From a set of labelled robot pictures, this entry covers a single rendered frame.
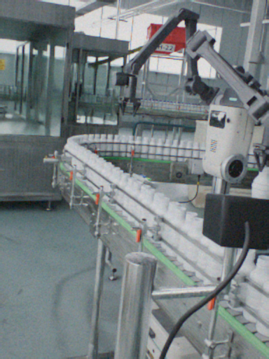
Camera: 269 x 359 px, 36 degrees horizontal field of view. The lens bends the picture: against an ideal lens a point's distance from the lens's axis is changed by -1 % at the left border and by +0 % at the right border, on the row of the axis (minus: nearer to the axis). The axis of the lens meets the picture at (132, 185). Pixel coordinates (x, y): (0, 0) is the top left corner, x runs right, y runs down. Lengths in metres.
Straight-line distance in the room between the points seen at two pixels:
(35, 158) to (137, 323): 4.47
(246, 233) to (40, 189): 4.64
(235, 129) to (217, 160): 0.18
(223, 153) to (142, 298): 1.79
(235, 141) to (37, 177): 3.15
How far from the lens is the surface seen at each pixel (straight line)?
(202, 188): 5.86
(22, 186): 4.91
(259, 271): 1.07
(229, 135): 2.15
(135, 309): 0.43
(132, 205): 1.68
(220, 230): 0.38
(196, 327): 1.27
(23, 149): 4.82
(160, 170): 3.35
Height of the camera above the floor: 1.53
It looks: 13 degrees down
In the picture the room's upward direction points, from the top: 6 degrees clockwise
